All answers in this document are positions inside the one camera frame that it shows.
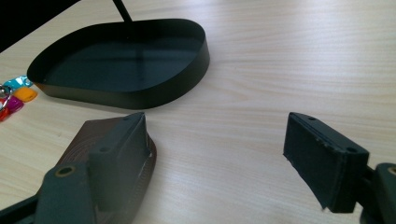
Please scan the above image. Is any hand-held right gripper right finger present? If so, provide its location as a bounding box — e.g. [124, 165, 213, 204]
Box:
[282, 111, 396, 224]

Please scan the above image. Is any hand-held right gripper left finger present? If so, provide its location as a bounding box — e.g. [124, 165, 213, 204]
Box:
[34, 111, 152, 224]

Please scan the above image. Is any black key stand with tray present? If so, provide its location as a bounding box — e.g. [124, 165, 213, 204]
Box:
[26, 0, 211, 110]

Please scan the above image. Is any key ring with colourful tags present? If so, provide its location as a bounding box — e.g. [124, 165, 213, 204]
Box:
[0, 75, 38, 122]

